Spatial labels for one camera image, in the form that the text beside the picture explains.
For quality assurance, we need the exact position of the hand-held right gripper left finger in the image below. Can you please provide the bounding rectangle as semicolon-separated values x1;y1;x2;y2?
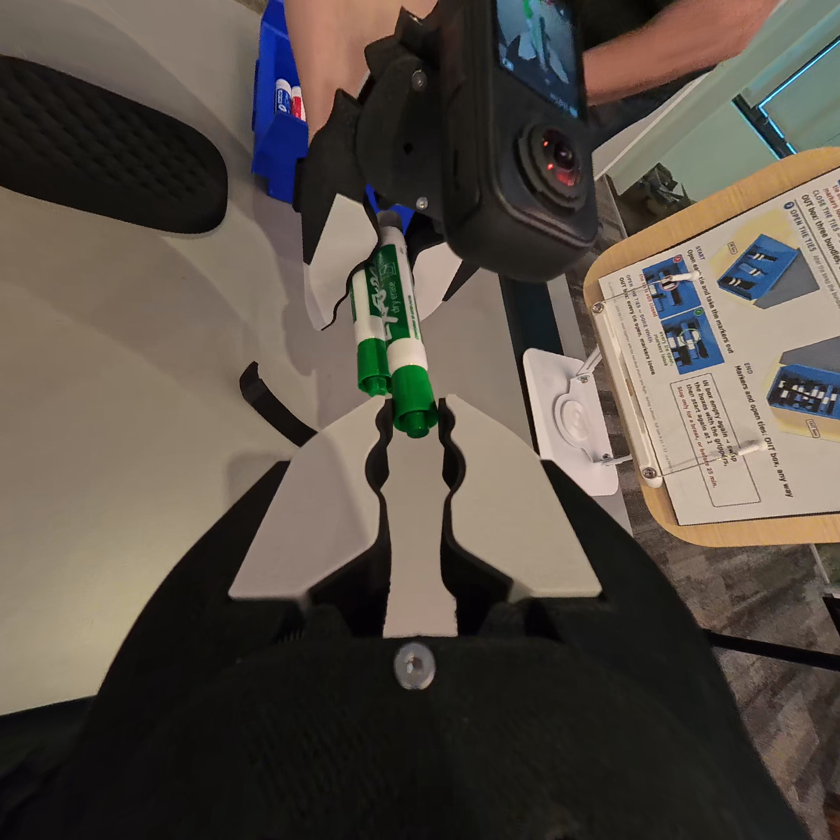
228;397;395;601

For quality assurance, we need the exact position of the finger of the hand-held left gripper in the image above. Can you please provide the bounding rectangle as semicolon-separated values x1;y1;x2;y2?
406;226;479;324
303;193;383;332

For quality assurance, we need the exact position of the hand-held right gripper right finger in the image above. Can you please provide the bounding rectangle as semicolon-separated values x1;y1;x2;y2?
436;395;603;602

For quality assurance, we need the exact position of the green dry erase marker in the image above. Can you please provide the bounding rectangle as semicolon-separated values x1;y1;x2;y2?
375;225;439;439
350;261;389;396

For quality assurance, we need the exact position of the blue plastic bin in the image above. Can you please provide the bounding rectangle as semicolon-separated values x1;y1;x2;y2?
251;0;416;231

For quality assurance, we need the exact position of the black strap tie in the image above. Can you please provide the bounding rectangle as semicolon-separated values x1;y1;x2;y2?
239;361;319;448

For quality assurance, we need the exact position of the person's left forearm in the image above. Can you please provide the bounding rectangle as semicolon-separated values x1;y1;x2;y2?
581;0;798;107

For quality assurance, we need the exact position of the person's left hand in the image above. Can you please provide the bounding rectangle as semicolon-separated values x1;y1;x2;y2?
282;0;437;147

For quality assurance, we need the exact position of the white floor plate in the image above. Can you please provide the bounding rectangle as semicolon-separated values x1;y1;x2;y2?
523;348;621;496

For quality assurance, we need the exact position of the white clip bar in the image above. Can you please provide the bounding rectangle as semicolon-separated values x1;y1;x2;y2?
589;301;665;490

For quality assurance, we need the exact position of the wooden board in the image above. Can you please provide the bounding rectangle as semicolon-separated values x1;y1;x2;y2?
583;147;840;547

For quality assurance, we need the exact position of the person's black shirt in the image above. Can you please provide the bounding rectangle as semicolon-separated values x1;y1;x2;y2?
574;0;667;50

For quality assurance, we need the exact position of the printed instruction sheet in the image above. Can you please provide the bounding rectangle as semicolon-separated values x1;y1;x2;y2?
598;167;840;527

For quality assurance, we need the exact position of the frosted glass panel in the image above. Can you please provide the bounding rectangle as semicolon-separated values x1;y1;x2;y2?
594;29;840;194

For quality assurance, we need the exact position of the black cable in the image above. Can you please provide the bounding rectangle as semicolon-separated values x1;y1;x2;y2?
705;629;840;658

